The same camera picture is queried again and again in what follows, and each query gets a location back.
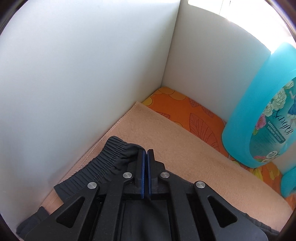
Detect right blue detergent bottle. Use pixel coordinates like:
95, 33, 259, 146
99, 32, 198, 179
280, 167, 296, 198

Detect white cabinet panel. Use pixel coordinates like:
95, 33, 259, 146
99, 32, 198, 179
1, 1, 180, 230

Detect blue detergent bottle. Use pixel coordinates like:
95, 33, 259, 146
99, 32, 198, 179
222, 43, 295, 168
280, 167, 296, 198

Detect orange floral bedsheet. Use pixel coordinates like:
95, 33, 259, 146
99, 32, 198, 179
141, 86, 296, 204

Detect black pants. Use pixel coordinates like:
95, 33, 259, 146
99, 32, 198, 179
16, 136, 278, 240

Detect left blue detergent bottle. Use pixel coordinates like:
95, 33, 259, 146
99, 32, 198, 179
222, 43, 295, 168

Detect beige blanket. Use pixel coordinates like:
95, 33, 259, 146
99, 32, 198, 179
39, 101, 294, 235

